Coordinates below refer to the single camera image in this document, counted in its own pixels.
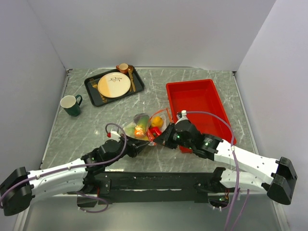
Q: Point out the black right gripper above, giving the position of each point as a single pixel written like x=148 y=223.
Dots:
x=164 y=138

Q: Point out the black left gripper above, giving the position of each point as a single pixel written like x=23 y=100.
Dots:
x=134 y=145

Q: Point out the red bell pepper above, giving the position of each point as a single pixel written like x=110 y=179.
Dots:
x=153 y=132

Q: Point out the green orange mango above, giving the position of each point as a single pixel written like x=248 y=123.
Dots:
x=141 y=127

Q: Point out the clear zip top bag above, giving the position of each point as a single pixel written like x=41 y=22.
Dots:
x=164 y=114

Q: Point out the small yellow orange fruit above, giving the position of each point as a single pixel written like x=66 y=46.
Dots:
x=157 y=122

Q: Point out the white cauliflower with leaves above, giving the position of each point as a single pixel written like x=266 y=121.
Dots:
x=130 y=129

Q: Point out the dark red apple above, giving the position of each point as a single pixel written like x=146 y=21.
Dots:
x=137 y=117

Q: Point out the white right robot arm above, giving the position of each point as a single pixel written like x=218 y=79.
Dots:
x=275 y=176

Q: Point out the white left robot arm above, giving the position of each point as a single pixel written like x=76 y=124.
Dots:
x=22 y=187

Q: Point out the red plastic bin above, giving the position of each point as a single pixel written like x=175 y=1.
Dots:
x=205 y=110

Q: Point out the black serving tray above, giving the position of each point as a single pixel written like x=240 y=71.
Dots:
x=94 y=96

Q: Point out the cream floral plate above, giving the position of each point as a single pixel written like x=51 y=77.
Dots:
x=114 y=85

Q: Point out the gold spoon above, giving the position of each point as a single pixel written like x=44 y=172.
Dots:
x=130 y=71

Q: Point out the small orange cup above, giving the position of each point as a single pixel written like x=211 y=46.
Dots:
x=122 y=68

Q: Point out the dark green mug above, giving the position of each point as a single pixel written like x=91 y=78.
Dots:
x=71 y=104

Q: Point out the gold fork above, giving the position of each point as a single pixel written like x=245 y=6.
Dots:
x=95 y=86

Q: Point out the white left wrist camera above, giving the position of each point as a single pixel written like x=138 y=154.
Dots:
x=114 y=135

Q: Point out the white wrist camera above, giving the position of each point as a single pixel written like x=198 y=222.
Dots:
x=182 y=116
x=114 y=135

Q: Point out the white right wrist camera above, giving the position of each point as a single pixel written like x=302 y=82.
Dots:
x=182 y=116

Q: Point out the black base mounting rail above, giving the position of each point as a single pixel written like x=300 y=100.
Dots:
x=132 y=187

